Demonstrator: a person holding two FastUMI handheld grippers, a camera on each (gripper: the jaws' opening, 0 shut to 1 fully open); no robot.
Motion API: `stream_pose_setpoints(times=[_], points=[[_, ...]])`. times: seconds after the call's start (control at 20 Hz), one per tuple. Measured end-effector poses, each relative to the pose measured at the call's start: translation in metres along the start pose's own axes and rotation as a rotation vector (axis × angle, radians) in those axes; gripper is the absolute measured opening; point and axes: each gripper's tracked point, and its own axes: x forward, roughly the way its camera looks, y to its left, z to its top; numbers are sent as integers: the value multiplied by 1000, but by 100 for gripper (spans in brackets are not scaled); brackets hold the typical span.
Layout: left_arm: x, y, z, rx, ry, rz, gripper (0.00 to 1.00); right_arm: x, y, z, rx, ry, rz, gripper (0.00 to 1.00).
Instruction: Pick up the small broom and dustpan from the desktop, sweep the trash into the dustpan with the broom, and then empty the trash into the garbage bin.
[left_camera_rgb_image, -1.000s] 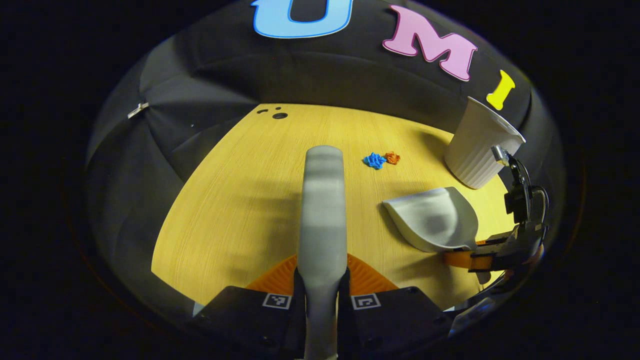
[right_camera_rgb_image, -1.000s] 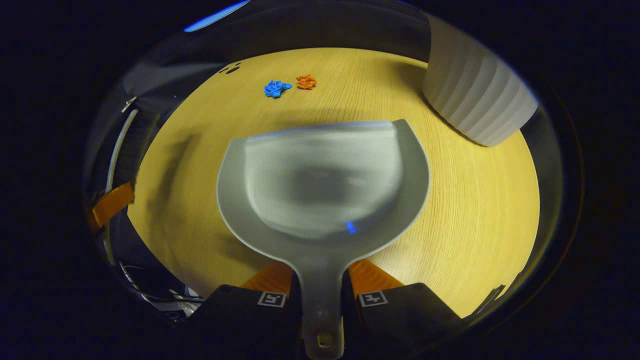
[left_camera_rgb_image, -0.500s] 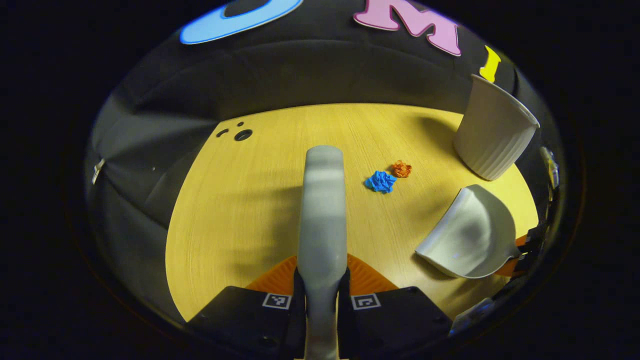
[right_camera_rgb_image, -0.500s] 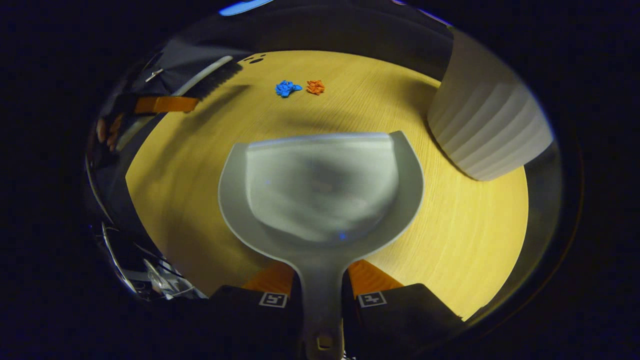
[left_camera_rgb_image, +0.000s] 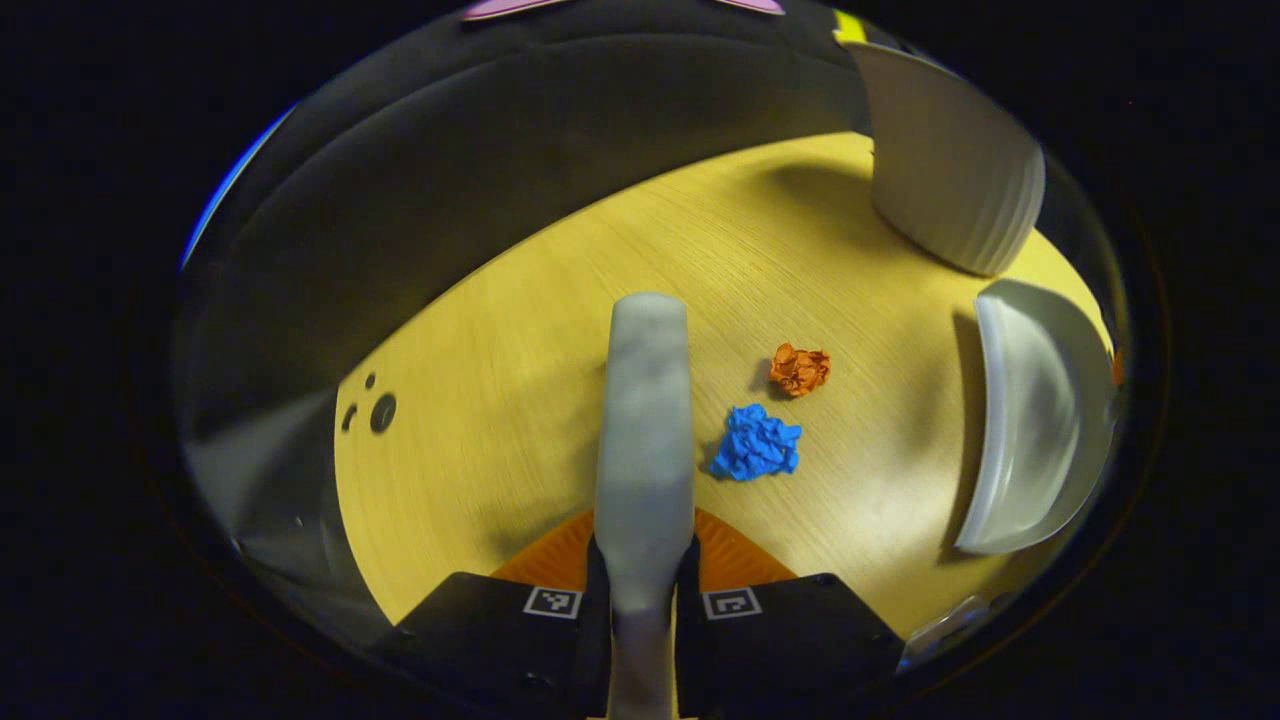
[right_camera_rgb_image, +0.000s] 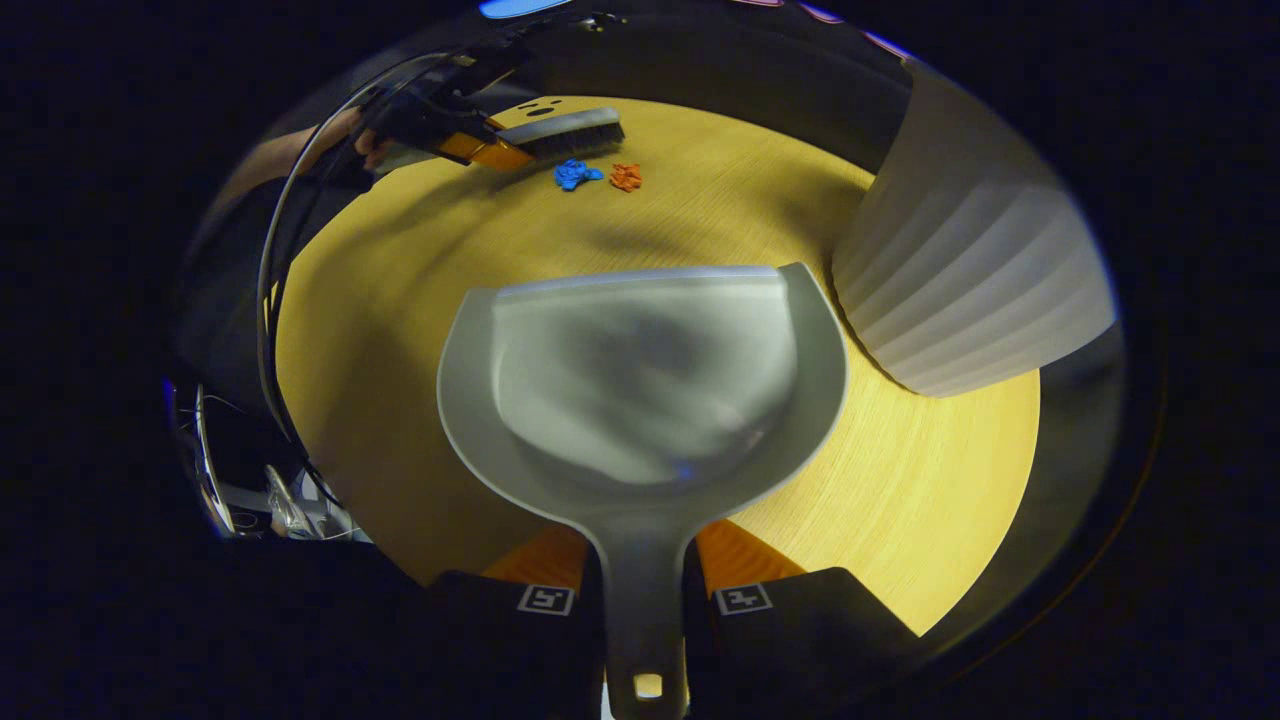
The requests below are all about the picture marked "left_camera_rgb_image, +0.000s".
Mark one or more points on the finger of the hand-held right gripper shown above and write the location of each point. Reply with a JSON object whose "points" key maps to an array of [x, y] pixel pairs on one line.
{"points": [[1117, 366]]}

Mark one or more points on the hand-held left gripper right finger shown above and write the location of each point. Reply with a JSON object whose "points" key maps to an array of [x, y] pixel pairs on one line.
{"points": [[790, 640]]}

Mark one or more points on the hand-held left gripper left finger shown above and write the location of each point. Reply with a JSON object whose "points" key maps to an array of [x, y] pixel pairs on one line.
{"points": [[500, 640]]}

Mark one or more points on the white plastic dustpan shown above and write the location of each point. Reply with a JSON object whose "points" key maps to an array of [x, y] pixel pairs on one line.
{"points": [[1040, 420]]}

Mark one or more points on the blue paper ball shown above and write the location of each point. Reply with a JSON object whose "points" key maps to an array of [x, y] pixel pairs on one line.
{"points": [[757, 443]]}

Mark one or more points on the small white broom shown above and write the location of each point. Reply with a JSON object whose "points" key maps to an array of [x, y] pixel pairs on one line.
{"points": [[645, 430]]}

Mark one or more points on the white ribbed garbage bin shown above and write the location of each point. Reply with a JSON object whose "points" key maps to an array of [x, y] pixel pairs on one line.
{"points": [[950, 170]]}

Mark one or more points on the orange paper ball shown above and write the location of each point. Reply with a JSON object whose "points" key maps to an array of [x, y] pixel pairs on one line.
{"points": [[800, 369]]}

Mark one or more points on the wooden desktop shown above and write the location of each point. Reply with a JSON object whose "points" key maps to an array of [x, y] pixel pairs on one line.
{"points": [[850, 480]]}

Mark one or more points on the black backdrop cloth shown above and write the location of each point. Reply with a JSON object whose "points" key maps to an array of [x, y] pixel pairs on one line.
{"points": [[450, 180]]}

